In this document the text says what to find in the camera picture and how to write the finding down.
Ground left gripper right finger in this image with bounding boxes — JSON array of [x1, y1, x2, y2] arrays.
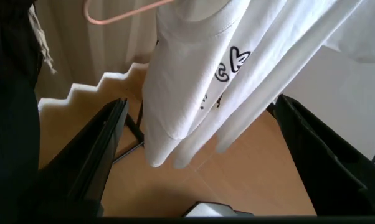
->
[[273, 94, 375, 215]]

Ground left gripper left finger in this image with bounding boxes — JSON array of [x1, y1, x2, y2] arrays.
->
[[37, 98, 129, 218]]

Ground black shorts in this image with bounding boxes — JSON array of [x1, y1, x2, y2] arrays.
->
[[0, 0, 56, 218]]

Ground white garment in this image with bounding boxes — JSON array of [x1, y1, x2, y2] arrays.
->
[[142, 0, 375, 170]]

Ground pink clothes hanger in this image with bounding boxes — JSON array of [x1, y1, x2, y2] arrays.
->
[[83, 0, 176, 26]]

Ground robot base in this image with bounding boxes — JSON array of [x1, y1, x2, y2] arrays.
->
[[183, 201, 254, 218]]

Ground black clothes rack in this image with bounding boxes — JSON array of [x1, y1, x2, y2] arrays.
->
[[112, 99, 145, 164]]

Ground beige curtain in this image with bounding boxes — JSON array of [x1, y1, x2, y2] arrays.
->
[[34, 0, 159, 100]]

